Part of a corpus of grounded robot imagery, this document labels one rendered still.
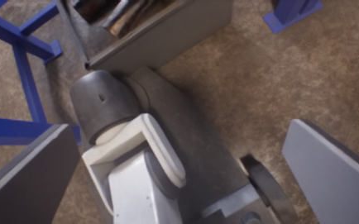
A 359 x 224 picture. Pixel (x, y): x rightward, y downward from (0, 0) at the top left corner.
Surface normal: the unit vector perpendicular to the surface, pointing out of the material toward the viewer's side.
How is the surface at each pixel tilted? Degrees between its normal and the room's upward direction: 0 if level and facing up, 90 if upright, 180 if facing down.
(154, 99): 0
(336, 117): 0
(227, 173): 0
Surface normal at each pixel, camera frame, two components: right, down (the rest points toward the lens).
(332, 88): -0.19, -0.14
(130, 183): -0.42, -0.52
